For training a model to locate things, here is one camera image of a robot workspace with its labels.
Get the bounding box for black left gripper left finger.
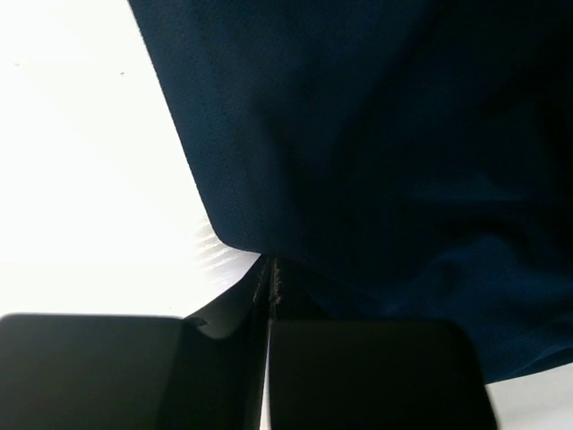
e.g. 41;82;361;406
1;257;271;429

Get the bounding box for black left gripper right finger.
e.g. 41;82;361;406
268;259;497;429

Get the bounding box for navy blue shorts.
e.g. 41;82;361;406
131;1;572;383

